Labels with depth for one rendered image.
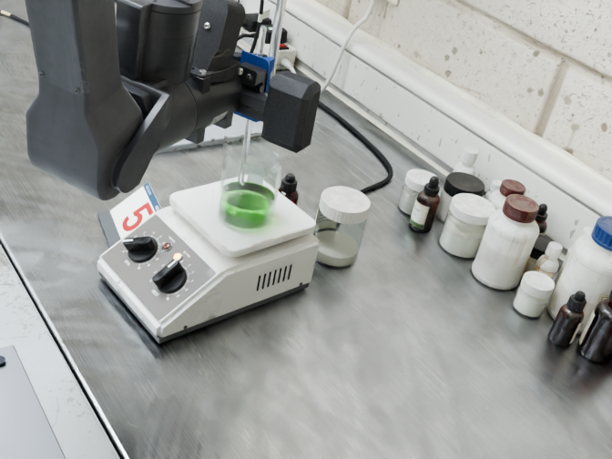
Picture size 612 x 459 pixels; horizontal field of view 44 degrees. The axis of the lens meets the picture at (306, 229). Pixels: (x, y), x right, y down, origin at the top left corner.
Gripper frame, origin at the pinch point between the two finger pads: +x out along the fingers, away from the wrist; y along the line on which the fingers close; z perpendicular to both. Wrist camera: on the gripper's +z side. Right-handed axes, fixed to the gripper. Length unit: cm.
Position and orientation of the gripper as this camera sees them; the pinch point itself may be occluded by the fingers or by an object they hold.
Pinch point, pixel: (249, 69)
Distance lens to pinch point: 71.9
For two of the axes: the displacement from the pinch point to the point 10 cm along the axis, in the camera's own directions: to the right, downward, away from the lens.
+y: -8.6, -3.9, 3.3
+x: 4.8, -4.0, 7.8
